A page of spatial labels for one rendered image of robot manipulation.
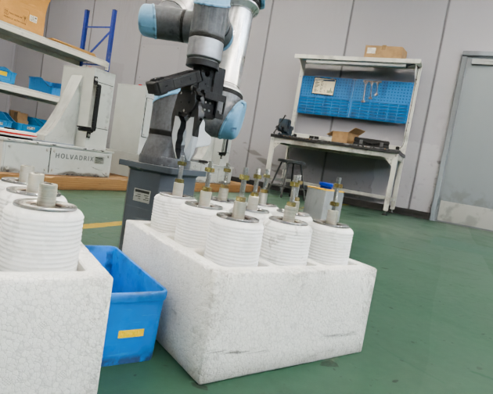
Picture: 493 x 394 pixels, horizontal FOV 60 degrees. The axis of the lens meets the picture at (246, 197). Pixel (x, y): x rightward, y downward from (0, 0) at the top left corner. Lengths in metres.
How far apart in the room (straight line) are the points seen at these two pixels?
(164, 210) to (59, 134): 2.20
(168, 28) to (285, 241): 0.57
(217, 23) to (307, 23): 5.71
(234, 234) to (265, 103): 5.88
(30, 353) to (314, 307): 0.47
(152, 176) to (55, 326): 0.70
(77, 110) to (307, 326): 2.57
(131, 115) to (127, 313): 2.90
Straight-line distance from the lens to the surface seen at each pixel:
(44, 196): 0.60
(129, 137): 3.52
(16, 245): 0.58
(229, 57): 1.28
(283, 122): 5.47
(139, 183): 1.23
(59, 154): 2.85
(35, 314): 0.57
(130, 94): 3.57
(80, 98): 3.15
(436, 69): 6.10
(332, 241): 0.86
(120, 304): 0.71
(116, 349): 0.74
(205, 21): 0.95
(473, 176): 5.88
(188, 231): 0.80
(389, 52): 5.80
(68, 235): 0.58
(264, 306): 0.73
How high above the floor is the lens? 0.35
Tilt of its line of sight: 5 degrees down
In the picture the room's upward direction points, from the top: 9 degrees clockwise
